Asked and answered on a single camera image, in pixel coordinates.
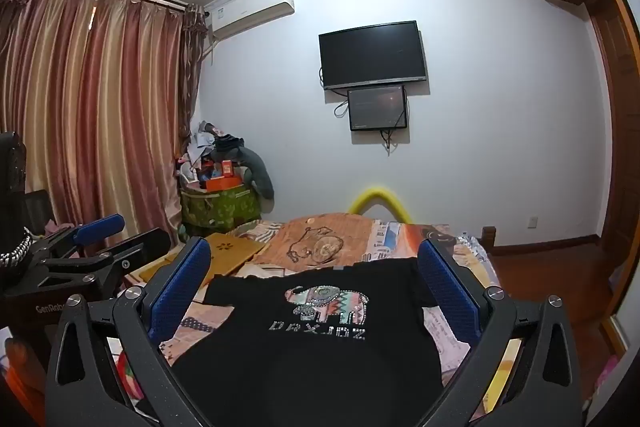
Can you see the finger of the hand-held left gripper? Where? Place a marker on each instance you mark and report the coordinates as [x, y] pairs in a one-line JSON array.
[[100, 228], [145, 249]]

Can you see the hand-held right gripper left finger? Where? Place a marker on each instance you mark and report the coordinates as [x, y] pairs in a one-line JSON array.
[[182, 287]]

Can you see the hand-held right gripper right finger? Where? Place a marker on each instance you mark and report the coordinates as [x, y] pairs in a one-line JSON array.
[[445, 292]]

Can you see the black printed t-shirt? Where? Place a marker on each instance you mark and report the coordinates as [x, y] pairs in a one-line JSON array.
[[300, 372]]

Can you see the black mesh chair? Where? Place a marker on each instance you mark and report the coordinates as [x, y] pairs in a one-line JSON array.
[[39, 209]]

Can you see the printed bed sheet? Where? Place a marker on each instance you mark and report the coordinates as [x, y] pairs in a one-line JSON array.
[[395, 242]]

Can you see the green storage bag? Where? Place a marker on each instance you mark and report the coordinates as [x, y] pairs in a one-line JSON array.
[[220, 209]]

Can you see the yellow cloth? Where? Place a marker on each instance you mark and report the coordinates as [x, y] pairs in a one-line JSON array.
[[506, 372]]

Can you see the orange flat box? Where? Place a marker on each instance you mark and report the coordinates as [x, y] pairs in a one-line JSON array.
[[222, 183]]

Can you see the dark textured object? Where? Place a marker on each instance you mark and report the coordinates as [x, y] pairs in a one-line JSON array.
[[10, 167]]

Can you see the orange blanket with drawing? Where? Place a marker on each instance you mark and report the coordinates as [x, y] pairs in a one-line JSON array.
[[280, 237]]

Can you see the small red box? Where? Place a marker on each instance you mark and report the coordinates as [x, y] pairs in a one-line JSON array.
[[227, 168]]

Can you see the yellow foam tube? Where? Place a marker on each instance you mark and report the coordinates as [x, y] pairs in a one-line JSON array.
[[380, 193]]

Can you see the pile of clutter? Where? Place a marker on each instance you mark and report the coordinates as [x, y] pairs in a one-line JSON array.
[[200, 142]]

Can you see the striped pink curtain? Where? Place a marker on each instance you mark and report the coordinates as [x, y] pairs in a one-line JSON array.
[[100, 107]]

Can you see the white pink patterned cloth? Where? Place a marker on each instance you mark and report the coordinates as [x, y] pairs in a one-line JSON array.
[[607, 377]]

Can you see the small black monitor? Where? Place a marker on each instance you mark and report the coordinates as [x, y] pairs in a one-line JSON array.
[[377, 107]]

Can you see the wooden door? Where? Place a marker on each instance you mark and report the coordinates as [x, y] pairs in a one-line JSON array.
[[620, 107]]

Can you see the white air conditioner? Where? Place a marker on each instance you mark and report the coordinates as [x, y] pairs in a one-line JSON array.
[[250, 12]]

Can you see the wooden bed frame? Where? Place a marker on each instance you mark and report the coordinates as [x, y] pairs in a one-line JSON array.
[[487, 239]]

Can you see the black wall television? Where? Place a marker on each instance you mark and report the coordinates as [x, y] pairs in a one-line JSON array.
[[372, 54]]

